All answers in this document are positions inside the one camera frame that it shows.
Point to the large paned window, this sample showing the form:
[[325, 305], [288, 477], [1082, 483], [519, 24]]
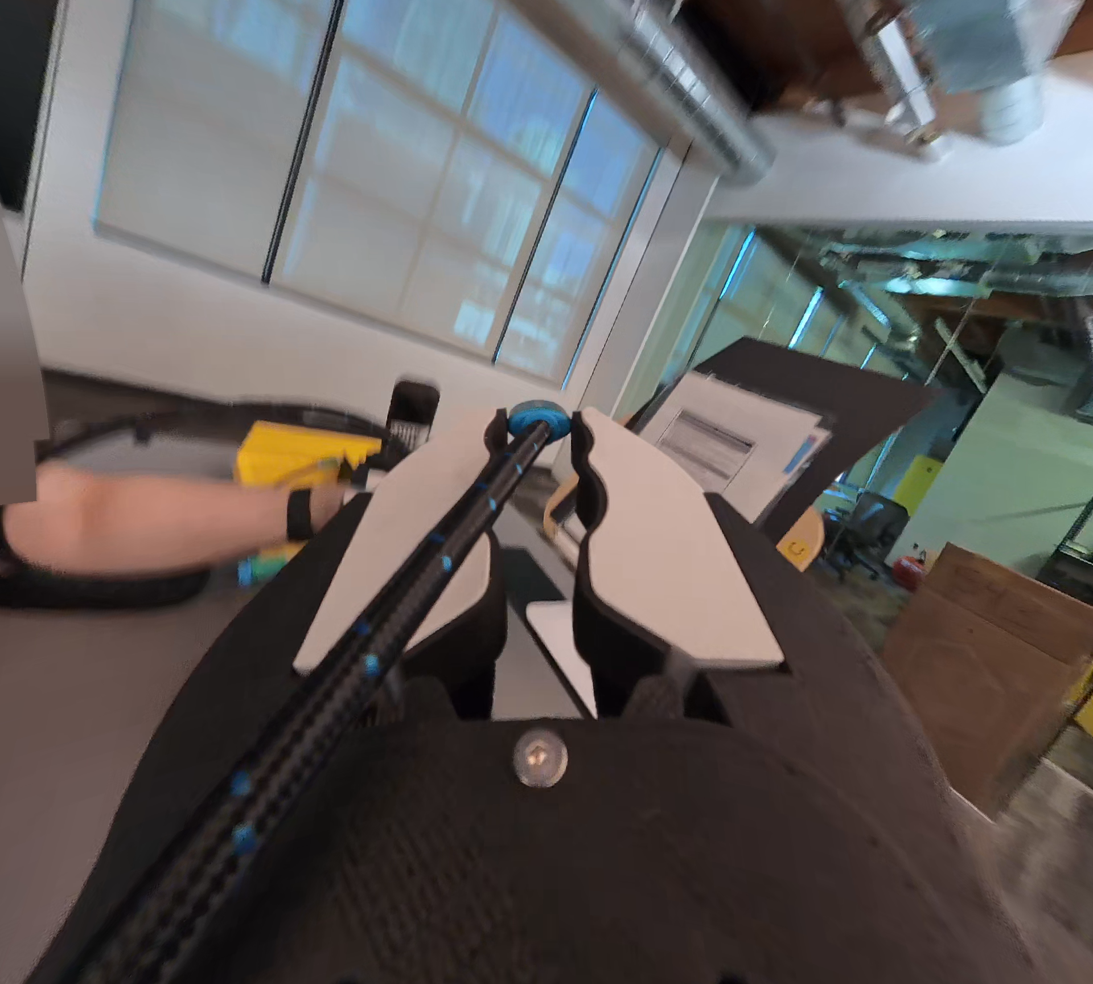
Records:
[[384, 147]]

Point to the hanging metal hvac unit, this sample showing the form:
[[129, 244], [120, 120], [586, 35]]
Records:
[[948, 2]]

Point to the yellow plastic bin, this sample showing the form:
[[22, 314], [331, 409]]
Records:
[[290, 450]]

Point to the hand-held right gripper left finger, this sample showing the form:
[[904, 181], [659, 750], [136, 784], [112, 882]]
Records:
[[376, 574]]

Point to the brown cardboard box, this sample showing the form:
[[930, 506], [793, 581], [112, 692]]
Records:
[[982, 659]]

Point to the person's left hand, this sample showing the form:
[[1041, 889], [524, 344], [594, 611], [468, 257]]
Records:
[[329, 510]]

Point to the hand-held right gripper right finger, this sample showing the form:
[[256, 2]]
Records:
[[674, 565]]

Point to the black office chair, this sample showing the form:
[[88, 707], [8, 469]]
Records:
[[867, 527]]

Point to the person's left forearm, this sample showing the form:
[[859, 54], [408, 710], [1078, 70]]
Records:
[[128, 518]]

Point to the silver ventilation duct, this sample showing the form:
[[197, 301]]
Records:
[[709, 96]]

